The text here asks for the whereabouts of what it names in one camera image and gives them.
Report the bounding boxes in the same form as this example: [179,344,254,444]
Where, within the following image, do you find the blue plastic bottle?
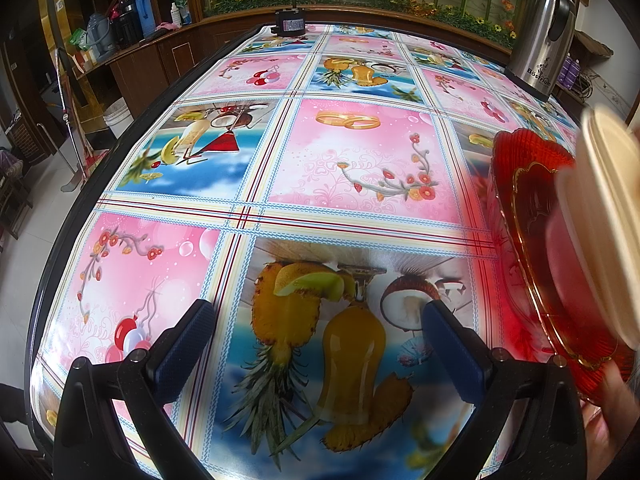
[136,0,156,38]

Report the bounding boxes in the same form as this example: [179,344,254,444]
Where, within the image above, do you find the large red glass plate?
[487,128,634,405]

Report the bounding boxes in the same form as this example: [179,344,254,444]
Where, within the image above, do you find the stainless steel thermos jug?
[504,0,576,102]

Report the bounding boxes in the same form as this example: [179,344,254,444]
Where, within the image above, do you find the wooden sideboard cabinet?
[85,6,511,117]

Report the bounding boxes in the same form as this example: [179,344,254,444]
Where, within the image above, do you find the large beige plastic bowl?
[555,105,639,350]

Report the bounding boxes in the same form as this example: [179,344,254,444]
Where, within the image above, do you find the colourful patterned tablecloth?
[25,24,578,479]

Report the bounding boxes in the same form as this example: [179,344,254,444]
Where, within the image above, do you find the white plastic bucket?
[103,98,134,139]

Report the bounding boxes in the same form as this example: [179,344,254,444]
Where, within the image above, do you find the person's right hand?
[582,361,639,479]

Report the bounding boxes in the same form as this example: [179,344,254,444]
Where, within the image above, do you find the purple bottles on shelf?
[556,55,580,90]

